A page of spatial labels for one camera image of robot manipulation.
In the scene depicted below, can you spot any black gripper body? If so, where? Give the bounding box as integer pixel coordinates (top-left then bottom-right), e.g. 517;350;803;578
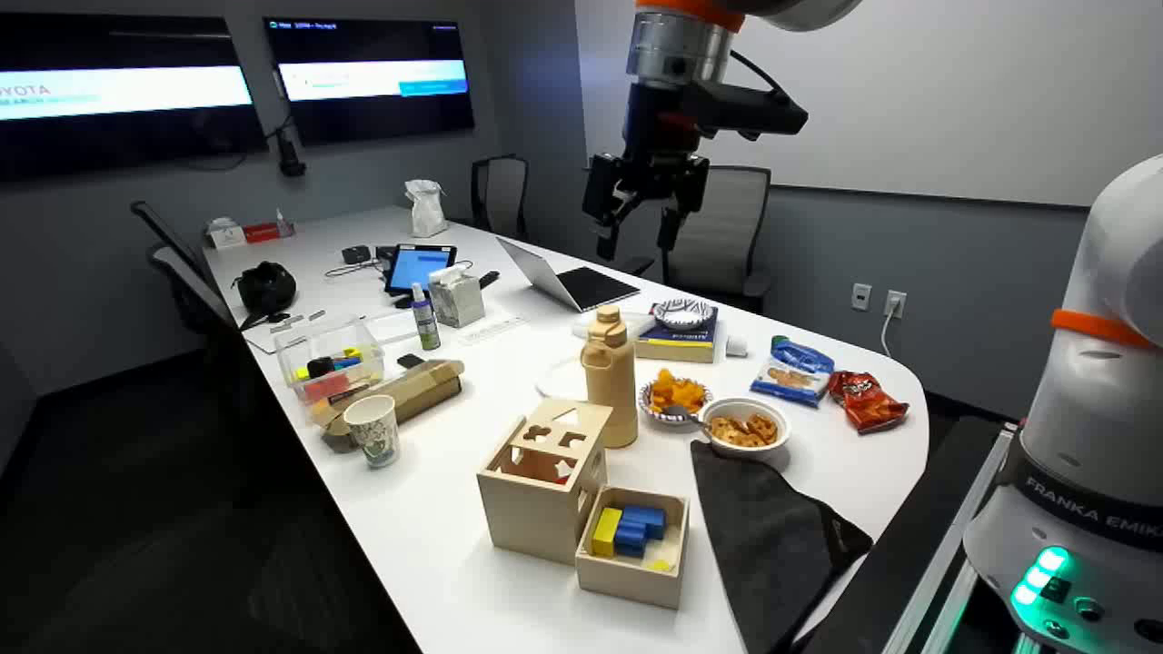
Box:
610;79;720;202

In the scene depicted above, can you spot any wooden shape sorter lid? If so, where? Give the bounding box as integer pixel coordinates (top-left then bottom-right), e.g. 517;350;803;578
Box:
503;396;618;481

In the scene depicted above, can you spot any white tissue box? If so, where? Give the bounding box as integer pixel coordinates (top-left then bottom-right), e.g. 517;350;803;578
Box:
423;263;489;330

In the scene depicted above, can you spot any wooden bottle shaped toy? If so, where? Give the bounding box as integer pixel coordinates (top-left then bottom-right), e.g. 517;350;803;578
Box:
576;300;644;455

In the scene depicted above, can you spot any blue toy block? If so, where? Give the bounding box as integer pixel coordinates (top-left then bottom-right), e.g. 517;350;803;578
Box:
610;501;673;563

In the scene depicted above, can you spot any wooden toy box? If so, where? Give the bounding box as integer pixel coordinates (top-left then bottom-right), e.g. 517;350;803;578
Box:
473;424;615;568

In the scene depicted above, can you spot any yellow toy block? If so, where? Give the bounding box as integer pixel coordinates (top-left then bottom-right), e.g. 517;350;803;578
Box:
585;501;629;563

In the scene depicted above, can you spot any white and red box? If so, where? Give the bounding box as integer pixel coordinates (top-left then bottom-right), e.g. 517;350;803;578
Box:
202;212;296;255

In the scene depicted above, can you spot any grey mesh office chair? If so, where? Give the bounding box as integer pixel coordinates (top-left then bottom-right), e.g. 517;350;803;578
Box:
629;165;776;309

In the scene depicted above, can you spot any open grey laptop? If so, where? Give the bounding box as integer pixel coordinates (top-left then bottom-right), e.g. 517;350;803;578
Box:
494;232;644;316

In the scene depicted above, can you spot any black office chair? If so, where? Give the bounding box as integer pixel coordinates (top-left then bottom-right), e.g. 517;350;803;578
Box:
128;196;238;344
463;151;532;240

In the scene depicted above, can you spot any silver bowl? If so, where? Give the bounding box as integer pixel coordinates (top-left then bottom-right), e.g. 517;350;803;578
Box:
646;297;720;337

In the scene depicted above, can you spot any yellow and blue book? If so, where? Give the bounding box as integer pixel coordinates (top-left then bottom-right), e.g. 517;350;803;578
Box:
633;300;724;367

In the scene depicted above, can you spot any white plastic bag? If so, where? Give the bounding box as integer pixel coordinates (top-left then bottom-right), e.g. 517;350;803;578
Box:
399;173;451;242

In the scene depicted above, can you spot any plate with orange snacks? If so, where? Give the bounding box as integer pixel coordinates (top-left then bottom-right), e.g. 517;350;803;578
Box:
638;367;711;430

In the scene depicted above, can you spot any blue snack bag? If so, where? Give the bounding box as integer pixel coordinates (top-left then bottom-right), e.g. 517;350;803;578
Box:
748;330;840;412

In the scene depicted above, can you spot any tablet with blue screen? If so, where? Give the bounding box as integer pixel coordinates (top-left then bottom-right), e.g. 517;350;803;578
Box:
380;240;460;297

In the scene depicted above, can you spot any small sanitiser bottle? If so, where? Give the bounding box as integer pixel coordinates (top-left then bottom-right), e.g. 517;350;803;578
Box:
405;283;448;355

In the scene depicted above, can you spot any white bowl with crackers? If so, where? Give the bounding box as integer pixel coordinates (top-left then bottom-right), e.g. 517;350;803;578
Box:
697;392;797;461

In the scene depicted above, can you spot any red snack bag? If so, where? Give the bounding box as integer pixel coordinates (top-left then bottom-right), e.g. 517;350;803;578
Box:
823;367;910;439

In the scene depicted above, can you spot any clear plastic marker container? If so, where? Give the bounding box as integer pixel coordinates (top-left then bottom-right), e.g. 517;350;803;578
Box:
272;316;390;412

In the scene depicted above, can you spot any paper cup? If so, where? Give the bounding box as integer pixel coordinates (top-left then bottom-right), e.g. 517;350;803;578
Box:
337;389;403;472

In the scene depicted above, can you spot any black cloth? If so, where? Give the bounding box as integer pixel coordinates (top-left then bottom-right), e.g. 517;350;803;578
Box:
685;436;875;654

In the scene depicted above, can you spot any black round case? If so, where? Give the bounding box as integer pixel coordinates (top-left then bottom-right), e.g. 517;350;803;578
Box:
233;257;302;328

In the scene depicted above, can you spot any small open wooden tray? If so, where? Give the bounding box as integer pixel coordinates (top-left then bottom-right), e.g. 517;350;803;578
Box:
569;484;692;614

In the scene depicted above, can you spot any large wall monitor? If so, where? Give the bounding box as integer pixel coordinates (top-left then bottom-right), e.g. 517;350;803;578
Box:
262;16;479;149
0;12;266;188

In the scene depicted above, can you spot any white wall board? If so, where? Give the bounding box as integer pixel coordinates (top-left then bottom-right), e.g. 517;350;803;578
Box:
569;0;1163;212

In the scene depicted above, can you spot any black wall camera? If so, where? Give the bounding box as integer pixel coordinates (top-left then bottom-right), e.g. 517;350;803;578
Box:
268;115;308;180

